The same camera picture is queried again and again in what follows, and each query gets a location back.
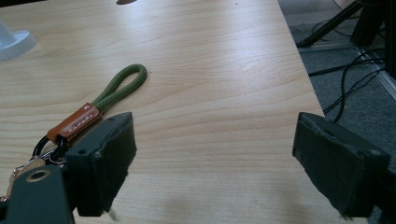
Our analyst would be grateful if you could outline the black equipment stand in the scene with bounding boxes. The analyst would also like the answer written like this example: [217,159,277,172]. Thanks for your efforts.
[351,0,396,80]

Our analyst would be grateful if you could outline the black cable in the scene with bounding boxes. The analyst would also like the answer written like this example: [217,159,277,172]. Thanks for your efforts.
[322,68,386,115]
[333,48,387,123]
[307,56,387,77]

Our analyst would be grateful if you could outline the black tripod leg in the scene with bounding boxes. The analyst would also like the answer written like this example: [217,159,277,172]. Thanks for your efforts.
[295,0,367,49]

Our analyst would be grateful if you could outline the green rope keychain with keys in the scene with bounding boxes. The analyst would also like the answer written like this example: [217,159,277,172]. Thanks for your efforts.
[0,63,148,224]

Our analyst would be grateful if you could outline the clear plastic object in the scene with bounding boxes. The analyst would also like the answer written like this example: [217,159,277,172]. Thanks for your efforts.
[0,20,38,62]

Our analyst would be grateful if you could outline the black cables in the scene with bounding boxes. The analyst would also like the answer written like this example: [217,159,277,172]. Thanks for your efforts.
[297,40,396,101]

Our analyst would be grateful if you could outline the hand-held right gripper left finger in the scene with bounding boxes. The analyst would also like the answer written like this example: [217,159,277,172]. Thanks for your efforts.
[64,111,138,218]

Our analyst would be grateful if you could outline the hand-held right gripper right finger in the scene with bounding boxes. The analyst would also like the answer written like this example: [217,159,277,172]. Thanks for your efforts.
[291,111,391,218]

